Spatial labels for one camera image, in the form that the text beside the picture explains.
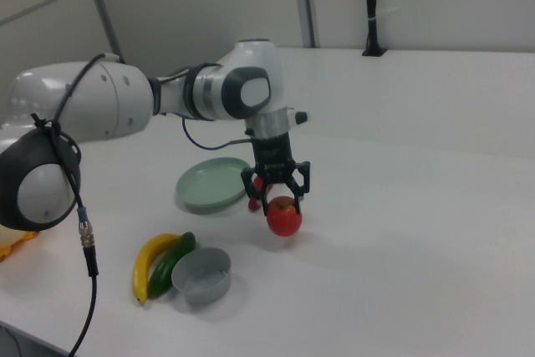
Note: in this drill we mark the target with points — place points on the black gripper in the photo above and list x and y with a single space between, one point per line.
271 156

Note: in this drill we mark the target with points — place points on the red apple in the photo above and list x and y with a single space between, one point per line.
284 219

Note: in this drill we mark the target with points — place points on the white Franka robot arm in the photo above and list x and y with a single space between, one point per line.
108 102

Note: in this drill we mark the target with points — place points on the red chili pepper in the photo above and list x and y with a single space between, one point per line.
253 205

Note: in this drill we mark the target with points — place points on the pale green plate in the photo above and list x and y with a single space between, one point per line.
209 185

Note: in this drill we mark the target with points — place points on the grey metal bowl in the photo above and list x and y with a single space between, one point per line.
205 290

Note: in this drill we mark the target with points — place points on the green cucumber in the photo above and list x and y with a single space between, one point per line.
167 267

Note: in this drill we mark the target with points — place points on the yellow banana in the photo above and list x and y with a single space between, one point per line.
144 258

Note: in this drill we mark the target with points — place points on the orange plush toy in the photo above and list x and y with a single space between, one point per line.
12 244

